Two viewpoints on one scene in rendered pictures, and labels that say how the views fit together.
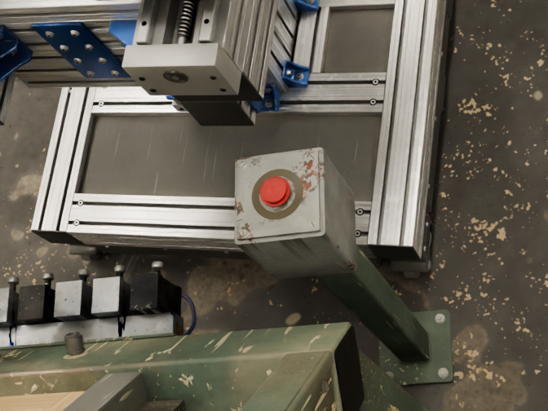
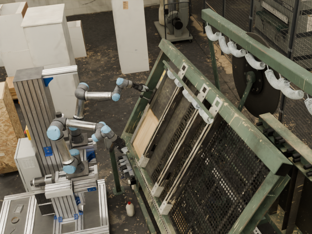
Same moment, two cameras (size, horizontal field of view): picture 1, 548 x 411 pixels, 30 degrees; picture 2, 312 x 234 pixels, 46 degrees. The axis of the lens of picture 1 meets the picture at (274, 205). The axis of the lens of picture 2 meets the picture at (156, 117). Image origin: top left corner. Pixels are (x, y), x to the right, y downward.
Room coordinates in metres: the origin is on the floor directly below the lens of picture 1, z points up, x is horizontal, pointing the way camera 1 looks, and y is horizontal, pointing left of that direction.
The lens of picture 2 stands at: (3.13, 2.44, 3.47)
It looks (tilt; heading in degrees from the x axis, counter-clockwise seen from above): 34 degrees down; 215
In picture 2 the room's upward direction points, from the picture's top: 5 degrees counter-clockwise
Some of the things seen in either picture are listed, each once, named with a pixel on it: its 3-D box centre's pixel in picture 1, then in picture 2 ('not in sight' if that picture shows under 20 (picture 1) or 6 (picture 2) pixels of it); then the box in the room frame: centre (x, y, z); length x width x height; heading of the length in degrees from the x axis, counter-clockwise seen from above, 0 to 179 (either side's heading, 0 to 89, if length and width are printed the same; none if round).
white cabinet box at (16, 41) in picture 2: not in sight; (14, 26); (-1.28, -3.88, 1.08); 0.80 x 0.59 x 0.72; 42
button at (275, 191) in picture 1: (276, 192); not in sight; (0.59, -0.01, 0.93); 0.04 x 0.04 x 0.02
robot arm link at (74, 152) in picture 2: not in sight; (74, 156); (1.31, 0.17, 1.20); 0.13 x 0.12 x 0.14; 29
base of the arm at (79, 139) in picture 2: not in sight; (76, 136); (0.94, -0.17, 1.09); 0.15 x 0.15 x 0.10
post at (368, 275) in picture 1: (375, 303); (114, 169); (0.59, -0.01, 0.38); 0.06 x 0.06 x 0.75; 51
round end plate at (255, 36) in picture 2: not in sight; (251, 76); (0.21, 1.52, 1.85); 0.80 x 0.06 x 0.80; 51
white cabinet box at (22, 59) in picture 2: not in sight; (22, 60); (-1.25, -3.88, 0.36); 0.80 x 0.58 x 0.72; 42
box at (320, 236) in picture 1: (298, 217); (109, 140); (0.59, -0.01, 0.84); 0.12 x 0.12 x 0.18; 51
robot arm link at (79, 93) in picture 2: not in sight; (96, 95); (0.79, 0.11, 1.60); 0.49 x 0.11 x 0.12; 117
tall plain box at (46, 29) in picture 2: not in sight; (56, 65); (-0.62, -2.10, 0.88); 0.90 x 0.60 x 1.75; 42
